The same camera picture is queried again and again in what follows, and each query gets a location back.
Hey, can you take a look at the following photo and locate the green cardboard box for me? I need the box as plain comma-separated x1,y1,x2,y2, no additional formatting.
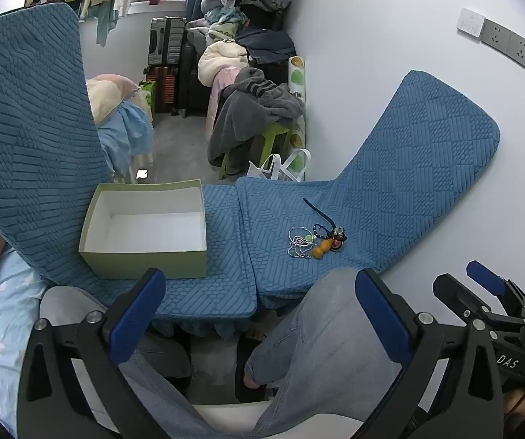
78,179,208,281

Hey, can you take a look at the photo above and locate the pink cloth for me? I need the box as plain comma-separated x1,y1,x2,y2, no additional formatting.
204,67,241,140

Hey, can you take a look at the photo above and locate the person's right hand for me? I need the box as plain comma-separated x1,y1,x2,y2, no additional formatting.
503,389,525,424

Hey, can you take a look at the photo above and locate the white tote bag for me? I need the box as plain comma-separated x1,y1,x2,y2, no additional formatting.
245,148,312,184

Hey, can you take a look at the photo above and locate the white bead necklace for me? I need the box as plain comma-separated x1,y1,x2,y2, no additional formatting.
287,226,314,259

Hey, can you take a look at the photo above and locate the pile of clothes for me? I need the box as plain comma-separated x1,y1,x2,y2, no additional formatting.
185,0,301,84

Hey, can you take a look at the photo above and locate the printed light blue bedsheet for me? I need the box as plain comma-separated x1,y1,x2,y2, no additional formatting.
0,249,50,428

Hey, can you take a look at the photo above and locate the red suitcase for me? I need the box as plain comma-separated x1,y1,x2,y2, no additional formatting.
152,66,182,114

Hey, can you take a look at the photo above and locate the orange gourd pendant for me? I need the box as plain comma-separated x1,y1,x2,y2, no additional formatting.
313,238,335,261

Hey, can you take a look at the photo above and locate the green shopping bag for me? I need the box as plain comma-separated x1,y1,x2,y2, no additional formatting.
138,80,157,111

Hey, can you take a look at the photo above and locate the black flower hairpin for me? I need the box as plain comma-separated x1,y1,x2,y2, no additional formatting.
303,198,348,244

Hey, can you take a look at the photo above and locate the black slipper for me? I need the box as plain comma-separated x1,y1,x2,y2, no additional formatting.
234,331,284,404

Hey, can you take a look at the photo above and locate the person's left leg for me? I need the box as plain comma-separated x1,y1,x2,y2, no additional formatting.
118,350,268,439

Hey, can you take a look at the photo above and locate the light blue sheet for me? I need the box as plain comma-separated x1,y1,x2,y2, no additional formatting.
97,100,154,178

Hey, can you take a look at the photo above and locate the grey suitcase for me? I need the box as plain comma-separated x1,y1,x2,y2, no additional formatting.
147,16,188,67

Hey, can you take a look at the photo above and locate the blue quilted sofa cover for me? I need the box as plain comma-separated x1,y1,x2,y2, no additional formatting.
0,2,501,330

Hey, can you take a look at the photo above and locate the green plastic stool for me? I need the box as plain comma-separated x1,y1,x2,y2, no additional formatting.
218,123,293,182

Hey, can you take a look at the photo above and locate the rolled mat with green circles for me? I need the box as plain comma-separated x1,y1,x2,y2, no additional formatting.
287,56,310,180

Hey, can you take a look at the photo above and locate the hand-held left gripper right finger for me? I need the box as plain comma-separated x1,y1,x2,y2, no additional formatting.
355,267,506,439

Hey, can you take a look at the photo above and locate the cream padded jacket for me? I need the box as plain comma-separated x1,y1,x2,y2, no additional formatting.
197,39,250,87

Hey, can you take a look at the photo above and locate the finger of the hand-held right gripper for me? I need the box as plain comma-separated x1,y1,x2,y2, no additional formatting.
433,273,525,331
468,260,525,320

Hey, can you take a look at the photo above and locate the grey wall socket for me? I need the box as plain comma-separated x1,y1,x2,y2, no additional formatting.
481,18,516,58
510,34,525,68

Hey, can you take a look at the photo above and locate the person's right leg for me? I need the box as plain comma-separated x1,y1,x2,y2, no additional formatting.
243,267,412,439

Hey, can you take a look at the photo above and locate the person's leg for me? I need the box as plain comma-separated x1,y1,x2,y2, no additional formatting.
118,350,268,439
243,267,412,439

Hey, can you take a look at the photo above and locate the black suitcase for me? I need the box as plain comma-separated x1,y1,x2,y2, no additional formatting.
178,42,211,117

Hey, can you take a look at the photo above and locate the grey fleece blanket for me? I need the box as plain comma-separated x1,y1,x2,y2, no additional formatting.
206,67,305,168

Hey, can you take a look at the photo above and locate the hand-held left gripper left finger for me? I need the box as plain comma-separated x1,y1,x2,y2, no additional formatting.
15,267,181,439

